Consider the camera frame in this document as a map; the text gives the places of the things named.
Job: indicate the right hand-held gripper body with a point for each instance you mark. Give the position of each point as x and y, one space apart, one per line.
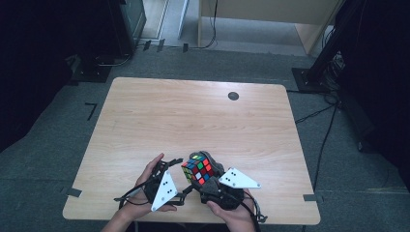
238 179

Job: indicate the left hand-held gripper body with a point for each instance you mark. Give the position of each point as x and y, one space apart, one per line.
165 191

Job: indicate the multicoloured puzzle cube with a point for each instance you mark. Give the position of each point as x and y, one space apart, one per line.
198 169

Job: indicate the grey fluffy cloth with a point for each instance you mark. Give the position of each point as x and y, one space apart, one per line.
219 167

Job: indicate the person's left hand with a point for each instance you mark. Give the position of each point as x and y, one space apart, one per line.
137 208

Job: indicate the person's right hand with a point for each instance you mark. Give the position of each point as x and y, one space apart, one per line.
238 220

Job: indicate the grey tape piece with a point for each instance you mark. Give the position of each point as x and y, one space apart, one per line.
74 192
311 197

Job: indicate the black round table grommet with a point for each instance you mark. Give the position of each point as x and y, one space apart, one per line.
233 95

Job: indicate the black angled floor tape mark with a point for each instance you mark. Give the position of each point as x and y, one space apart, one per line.
93 109

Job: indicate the black cabinet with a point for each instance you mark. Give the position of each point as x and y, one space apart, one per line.
129 25

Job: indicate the black metal stand with base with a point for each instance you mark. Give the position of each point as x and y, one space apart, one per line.
322 61

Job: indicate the dark curtain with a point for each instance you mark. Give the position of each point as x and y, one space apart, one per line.
380 80
38 64

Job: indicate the beige wooden furniture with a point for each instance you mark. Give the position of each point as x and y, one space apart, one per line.
257 9

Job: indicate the black flat base plate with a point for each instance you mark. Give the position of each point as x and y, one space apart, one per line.
92 73

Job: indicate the white upright post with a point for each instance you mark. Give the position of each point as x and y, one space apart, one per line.
183 17

